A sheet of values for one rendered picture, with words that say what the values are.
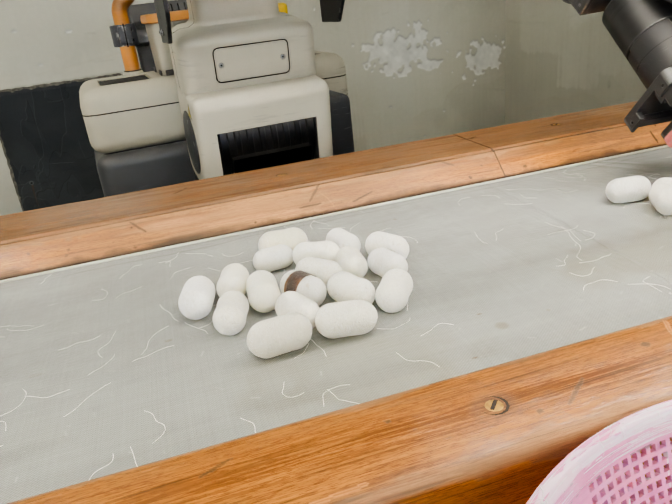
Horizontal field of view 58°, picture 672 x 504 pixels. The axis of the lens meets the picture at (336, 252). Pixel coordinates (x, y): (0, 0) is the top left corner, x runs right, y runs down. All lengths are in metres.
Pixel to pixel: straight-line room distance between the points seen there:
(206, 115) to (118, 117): 0.32
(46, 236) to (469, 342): 0.37
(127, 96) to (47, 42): 1.17
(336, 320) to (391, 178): 0.26
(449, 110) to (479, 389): 2.60
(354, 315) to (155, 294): 0.17
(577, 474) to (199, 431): 0.17
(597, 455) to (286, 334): 0.17
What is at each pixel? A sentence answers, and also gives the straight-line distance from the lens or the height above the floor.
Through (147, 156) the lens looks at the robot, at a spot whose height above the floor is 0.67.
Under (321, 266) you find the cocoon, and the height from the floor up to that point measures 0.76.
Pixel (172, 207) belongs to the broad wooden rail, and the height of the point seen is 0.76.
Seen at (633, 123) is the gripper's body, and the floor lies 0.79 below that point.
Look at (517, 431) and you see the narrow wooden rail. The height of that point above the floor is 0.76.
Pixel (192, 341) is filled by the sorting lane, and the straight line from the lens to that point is 0.38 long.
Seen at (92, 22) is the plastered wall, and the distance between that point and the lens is 2.38.
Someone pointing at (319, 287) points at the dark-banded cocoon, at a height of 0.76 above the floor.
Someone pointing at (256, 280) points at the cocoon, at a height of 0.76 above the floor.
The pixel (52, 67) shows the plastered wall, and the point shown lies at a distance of 2.39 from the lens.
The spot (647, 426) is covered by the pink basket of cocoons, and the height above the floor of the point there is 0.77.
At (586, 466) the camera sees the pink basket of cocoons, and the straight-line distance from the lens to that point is 0.23.
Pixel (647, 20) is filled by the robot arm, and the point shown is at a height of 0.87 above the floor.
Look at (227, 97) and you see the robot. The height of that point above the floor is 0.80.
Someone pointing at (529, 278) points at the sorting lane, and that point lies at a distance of 0.41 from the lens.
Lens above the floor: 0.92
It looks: 23 degrees down
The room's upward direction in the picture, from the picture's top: 7 degrees counter-clockwise
